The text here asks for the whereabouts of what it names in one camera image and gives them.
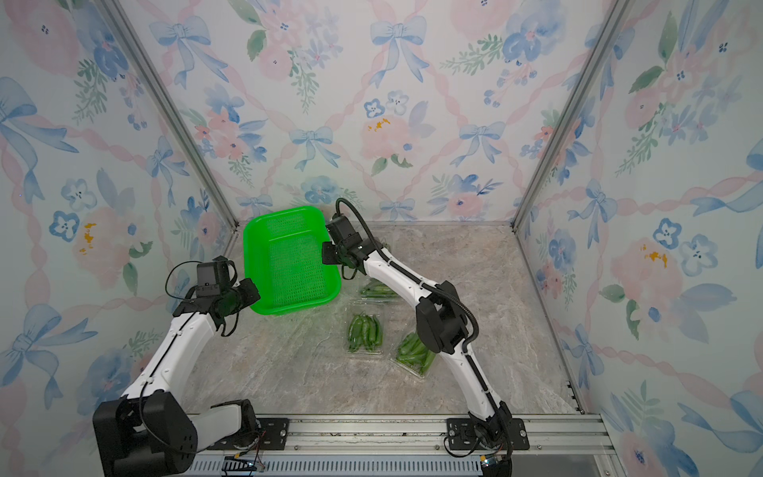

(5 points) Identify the green plastic basket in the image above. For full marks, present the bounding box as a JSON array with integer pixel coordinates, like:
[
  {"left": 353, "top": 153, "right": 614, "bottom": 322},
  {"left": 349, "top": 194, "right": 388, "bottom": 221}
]
[{"left": 242, "top": 206, "right": 342, "bottom": 315}]

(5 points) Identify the clear pepper container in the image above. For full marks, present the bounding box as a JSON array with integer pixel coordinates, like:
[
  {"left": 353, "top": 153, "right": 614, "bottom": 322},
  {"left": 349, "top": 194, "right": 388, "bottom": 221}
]
[
  {"left": 346, "top": 314, "right": 383, "bottom": 355},
  {"left": 359, "top": 279, "right": 401, "bottom": 303},
  {"left": 391, "top": 332, "right": 436, "bottom": 379}
]

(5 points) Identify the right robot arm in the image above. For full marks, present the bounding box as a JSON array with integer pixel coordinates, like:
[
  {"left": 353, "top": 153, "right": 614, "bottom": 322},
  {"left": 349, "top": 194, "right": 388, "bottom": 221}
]
[{"left": 322, "top": 232, "right": 513, "bottom": 451}]

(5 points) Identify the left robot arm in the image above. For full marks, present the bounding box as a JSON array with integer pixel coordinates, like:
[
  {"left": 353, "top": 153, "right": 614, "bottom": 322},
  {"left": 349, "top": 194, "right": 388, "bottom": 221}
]
[{"left": 93, "top": 278, "right": 262, "bottom": 476}]

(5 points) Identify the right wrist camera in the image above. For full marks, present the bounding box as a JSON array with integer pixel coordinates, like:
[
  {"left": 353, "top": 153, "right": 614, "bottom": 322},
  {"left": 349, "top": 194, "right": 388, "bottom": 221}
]
[{"left": 326, "top": 214, "right": 362, "bottom": 246}]

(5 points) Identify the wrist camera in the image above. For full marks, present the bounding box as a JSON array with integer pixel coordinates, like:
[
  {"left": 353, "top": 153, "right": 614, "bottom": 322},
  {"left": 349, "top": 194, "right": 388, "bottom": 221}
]
[
  {"left": 326, "top": 214, "right": 362, "bottom": 246},
  {"left": 196, "top": 256, "right": 232, "bottom": 297}
]

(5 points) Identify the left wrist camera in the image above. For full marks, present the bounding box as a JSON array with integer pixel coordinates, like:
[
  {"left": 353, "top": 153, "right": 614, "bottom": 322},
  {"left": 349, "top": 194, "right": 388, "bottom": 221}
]
[{"left": 196, "top": 256, "right": 232, "bottom": 297}]

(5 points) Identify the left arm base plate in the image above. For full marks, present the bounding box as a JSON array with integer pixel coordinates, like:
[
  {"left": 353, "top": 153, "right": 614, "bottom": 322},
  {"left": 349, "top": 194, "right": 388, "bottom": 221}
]
[{"left": 210, "top": 417, "right": 290, "bottom": 451}]

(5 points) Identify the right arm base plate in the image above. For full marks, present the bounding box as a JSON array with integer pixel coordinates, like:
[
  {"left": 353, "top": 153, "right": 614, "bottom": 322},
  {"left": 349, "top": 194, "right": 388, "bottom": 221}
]
[{"left": 445, "top": 417, "right": 531, "bottom": 451}]

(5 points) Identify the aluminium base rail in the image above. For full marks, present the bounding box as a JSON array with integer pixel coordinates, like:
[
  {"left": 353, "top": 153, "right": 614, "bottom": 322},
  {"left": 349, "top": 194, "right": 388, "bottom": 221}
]
[{"left": 171, "top": 415, "right": 625, "bottom": 476}]

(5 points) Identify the aluminium corner post left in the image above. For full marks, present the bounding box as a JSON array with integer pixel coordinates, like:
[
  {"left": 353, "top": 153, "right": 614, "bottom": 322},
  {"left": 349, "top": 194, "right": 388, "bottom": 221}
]
[{"left": 95, "top": 0, "right": 240, "bottom": 232}]

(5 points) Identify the aluminium corner post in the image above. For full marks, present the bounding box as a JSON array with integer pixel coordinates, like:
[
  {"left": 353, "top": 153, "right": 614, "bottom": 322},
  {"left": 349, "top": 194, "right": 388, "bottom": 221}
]
[
  {"left": 95, "top": 0, "right": 240, "bottom": 232},
  {"left": 512, "top": 0, "right": 632, "bottom": 235}
]

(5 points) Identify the aluminium corner post right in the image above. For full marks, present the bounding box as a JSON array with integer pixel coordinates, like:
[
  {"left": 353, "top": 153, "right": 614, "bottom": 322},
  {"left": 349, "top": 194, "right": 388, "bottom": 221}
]
[{"left": 512, "top": 0, "right": 632, "bottom": 235}]

